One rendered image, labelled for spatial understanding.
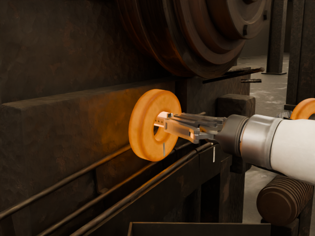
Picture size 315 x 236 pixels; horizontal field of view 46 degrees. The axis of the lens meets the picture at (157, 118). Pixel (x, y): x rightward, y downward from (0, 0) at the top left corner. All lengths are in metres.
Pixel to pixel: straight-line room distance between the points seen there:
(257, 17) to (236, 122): 0.34
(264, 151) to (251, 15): 0.39
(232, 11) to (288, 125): 0.28
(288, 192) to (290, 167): 0.57
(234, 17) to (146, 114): 0.27
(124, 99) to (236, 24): 0.29
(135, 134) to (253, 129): 0.23
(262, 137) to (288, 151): 0.05
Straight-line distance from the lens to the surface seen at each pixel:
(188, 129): 0.68
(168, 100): 0.78
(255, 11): 0.94
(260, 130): 0.64
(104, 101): 0.75
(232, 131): 0.66
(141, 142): 0.73
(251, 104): 1.15
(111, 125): 0.78
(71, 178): 0.71
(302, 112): 1.26
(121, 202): 0.70
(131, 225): 0.55
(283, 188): 1.20
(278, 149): 0.63
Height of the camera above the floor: 0.99
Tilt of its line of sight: 13 degrees down
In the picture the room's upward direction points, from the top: straight up
